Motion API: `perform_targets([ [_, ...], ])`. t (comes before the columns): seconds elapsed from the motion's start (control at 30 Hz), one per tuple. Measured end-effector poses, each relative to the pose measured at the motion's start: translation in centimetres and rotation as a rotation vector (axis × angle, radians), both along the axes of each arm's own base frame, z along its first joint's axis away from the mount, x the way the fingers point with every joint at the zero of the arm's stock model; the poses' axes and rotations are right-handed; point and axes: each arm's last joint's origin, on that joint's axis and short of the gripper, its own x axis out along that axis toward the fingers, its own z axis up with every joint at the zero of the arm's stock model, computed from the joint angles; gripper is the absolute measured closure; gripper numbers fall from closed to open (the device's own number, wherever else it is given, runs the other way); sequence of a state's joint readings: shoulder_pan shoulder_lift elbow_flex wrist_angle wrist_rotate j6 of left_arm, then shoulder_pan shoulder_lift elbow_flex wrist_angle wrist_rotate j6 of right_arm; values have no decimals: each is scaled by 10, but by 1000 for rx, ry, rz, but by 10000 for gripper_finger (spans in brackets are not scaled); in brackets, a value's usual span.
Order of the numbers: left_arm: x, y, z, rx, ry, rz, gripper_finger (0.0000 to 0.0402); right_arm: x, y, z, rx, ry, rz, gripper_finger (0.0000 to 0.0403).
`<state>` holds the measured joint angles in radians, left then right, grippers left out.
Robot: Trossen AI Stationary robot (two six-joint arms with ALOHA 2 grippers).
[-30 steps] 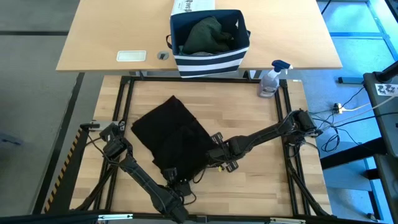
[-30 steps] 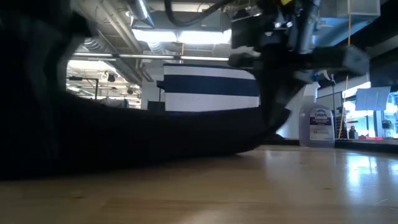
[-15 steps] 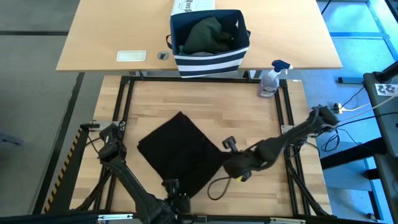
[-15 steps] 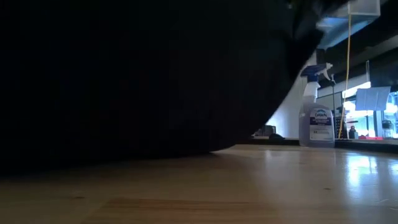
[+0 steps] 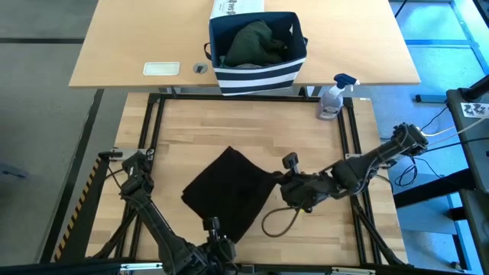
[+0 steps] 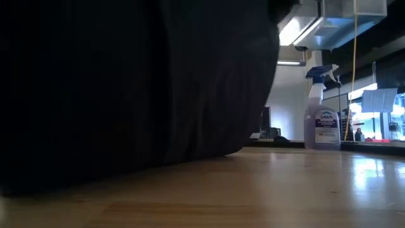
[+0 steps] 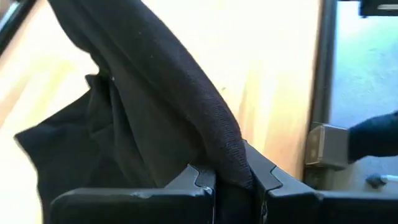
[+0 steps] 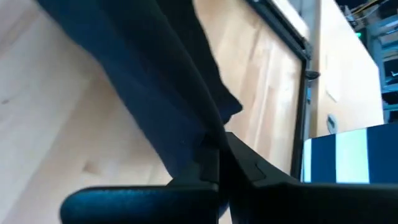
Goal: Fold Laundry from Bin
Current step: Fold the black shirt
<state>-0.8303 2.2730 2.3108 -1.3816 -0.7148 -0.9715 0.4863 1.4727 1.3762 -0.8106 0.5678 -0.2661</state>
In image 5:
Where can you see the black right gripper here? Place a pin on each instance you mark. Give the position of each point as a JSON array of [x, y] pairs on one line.
[[305, 189]]

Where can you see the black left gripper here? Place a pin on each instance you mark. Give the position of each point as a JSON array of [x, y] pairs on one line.
[[219, 254]]

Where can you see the black T-shirt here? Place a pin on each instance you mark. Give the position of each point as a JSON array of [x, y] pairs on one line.
[[229, 191]]

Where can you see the dark green garment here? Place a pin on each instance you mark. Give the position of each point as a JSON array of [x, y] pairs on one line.
[[252, 46]]

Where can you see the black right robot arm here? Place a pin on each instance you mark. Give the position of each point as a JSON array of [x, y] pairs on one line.
[[366, 160]]

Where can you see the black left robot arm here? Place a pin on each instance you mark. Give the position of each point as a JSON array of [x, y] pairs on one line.
[[153, 225]]

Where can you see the navy white striped fabric bin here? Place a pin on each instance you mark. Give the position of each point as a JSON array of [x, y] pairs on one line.
[[260, 82]]

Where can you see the spray bottle with blue head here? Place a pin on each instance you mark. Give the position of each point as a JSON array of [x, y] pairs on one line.
[[330, 105]]

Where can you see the round grey desk grommet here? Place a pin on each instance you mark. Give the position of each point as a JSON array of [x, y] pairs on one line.
[[200, 68]]

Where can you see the yellow black hazard strip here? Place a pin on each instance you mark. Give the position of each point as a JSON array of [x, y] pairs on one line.
[[76, 214]]

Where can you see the white rectangular desk plate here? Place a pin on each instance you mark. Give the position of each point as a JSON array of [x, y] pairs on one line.
[[161, 68]]

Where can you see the black cart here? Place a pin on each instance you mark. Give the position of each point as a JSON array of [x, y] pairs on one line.
[[473, 160]]

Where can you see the white printed tag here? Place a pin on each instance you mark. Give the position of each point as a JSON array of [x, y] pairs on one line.
[[475, 110]]

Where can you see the light wooden desk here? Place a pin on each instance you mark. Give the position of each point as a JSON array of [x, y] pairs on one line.
[[133, 30]]

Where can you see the table-level camera box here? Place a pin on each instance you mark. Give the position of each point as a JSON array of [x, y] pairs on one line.
[[247, 269]]

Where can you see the silver metal bracket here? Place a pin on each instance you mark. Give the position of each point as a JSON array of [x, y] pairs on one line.
[[353, 271], [141, 266]]

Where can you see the black aluminium table frame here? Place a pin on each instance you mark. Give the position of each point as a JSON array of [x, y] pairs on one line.
[[183, 97]]

